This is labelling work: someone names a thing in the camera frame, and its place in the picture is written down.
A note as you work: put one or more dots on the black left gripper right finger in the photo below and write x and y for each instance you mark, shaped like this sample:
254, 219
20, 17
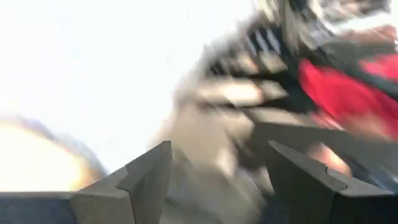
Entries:
311, 202

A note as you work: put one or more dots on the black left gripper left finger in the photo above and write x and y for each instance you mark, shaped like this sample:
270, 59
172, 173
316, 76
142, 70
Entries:
93, 208

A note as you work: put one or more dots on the red object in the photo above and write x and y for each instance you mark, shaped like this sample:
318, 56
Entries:
342, 96

